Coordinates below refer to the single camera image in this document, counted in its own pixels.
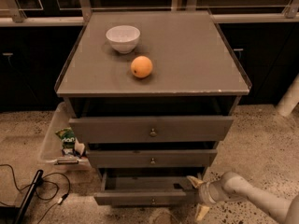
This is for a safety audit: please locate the grey drawer cabinet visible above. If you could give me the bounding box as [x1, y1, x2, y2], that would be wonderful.
[54, 10, 252, 189]

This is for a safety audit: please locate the orange fruit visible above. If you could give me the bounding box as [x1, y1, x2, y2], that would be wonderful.
[131, 56, 153, 78]

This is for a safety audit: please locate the grey bottom drawer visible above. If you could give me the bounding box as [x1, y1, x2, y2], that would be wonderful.
[94, 172, 198, 206]

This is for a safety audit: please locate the black bar on floor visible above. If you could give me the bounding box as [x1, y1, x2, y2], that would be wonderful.
[13, 170, 43, 224]

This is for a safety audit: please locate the grey drawer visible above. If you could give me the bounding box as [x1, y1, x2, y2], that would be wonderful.
[87, 149, 217, 168]
[94, 172, 198, 206]
[69, 116, 233, 143]

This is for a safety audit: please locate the grey middle drawer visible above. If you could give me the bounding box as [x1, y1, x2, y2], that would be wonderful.
[87, 149, 217, 168]

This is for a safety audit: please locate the white post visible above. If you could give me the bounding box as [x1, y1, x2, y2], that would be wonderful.
[276, 74, 299, 117]

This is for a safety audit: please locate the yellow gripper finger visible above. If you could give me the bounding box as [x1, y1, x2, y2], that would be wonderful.
[195, 203, 210, 221]
[187, 175, 204, 189]

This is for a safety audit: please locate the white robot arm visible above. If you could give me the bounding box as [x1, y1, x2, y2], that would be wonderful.
[187, 172, 299, 224]

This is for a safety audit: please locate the grey top drawer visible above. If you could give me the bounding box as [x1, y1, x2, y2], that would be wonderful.
[69, 116, 233, 143]

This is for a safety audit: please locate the metal railing frame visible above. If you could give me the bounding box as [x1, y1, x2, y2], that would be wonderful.
[0, 0, 299, 26]

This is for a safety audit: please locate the white ceramic bowl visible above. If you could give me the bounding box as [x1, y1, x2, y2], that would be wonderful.
[106, 25, 141, 54]

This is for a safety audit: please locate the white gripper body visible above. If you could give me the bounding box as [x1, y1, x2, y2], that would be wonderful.
[198, 181, 222, 205]

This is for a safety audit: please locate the green snack bag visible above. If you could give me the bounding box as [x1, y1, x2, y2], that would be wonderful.
[55, 127, 76, 155]

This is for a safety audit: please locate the clear plastic bin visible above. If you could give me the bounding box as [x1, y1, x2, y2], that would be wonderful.
[38, 103, 91, 171]

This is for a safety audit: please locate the black cable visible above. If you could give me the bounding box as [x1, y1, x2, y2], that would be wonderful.
[0, 163, 72, 224]

